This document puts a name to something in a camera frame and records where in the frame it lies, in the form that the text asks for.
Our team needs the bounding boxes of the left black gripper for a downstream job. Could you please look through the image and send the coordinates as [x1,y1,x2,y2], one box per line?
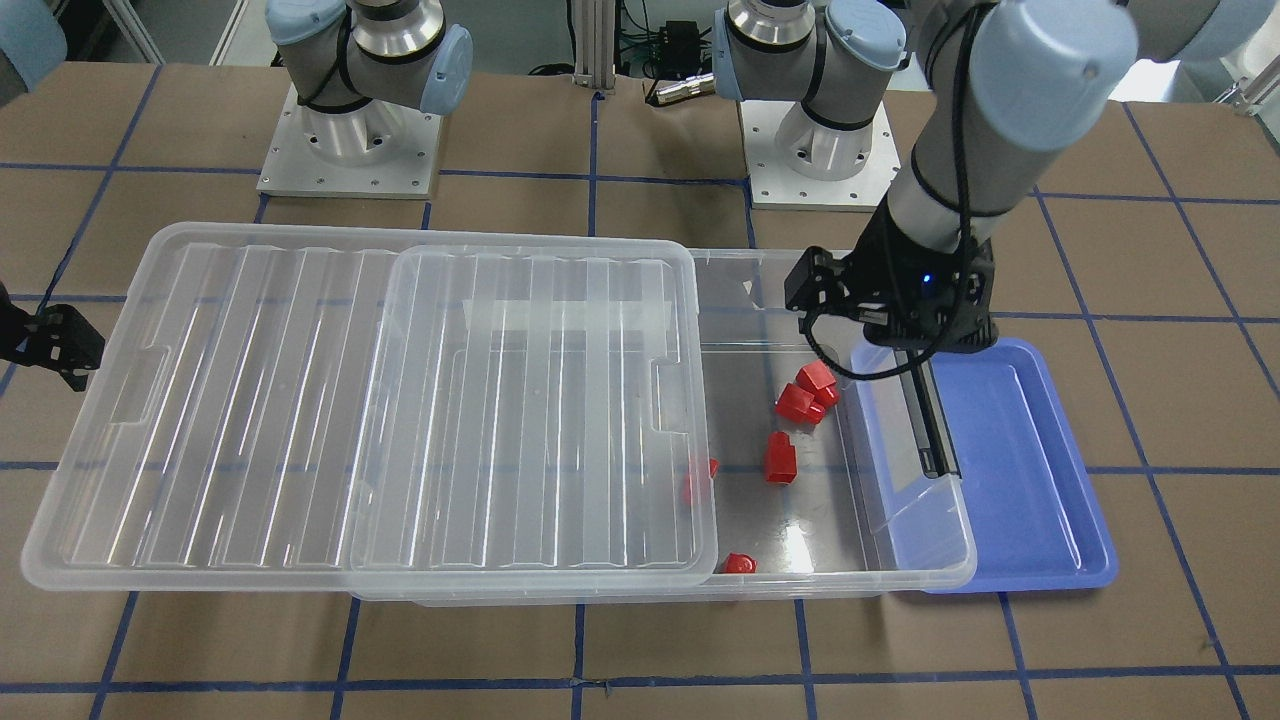
[846,200,998,479]

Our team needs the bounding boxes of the red block with stud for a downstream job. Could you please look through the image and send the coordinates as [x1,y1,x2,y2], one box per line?
[763,430,797,486]

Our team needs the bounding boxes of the clear plastic box lid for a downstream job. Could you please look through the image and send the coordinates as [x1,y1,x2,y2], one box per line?
[20,222,719,603]

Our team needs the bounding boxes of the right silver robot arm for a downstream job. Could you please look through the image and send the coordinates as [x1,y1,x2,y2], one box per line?
[265,1,474,119]

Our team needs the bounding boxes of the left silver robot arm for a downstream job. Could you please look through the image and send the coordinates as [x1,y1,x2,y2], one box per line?
[716,1,1277,477]

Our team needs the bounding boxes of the blue plastic tray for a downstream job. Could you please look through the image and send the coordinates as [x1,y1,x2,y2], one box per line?
[844,338,1117,594]

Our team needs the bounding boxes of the red block under lid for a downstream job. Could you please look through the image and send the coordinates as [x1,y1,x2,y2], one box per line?
[680,457,721,507]

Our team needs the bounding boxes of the red block near front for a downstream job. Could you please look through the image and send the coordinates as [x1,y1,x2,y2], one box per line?
[719,552,758,575]

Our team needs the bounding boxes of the clear plastic storage box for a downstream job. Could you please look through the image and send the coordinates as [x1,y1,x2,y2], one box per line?
[410,247,978,607]

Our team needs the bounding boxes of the silver cylinder connector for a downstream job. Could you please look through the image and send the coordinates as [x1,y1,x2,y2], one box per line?
[644,73,716,108]

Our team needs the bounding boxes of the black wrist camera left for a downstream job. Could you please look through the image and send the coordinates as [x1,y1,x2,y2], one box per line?
[783,246,855,314]

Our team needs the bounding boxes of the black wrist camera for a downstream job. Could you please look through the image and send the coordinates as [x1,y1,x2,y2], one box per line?
[1,286,108,393]
[783,246,855,314]

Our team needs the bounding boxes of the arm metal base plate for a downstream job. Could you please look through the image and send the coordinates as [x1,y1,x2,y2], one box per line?
[256,88,447,201]
[739,100,902,213]

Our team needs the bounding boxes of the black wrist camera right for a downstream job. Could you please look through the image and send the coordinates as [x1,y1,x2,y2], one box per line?
[1,286,108,393]

